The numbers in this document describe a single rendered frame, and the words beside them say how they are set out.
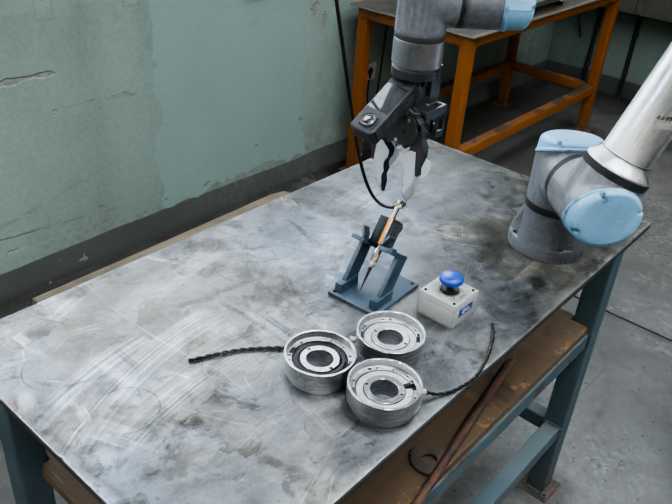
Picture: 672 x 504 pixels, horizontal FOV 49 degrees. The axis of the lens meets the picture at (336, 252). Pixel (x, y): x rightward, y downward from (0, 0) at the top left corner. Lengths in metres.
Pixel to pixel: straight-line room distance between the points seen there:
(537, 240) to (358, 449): 0.61
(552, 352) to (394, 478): 0.51
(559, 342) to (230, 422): 0.87
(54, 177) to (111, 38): 0.49
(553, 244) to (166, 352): 0.73
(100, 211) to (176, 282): 1.51
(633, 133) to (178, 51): 1.86
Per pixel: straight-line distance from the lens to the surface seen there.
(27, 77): 2.47
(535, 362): 1.60
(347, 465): 0.97
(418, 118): 1.13
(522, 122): 3.65
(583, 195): 1.25
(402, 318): 1.16
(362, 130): 1.08
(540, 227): 1.43
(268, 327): 1.18
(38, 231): 2.66
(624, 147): 1.26
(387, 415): 1.00
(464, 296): 1.22
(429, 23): 1.09
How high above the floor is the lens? 1.52
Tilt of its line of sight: 32 degrees down
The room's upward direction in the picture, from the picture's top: 4 degrees clockwise
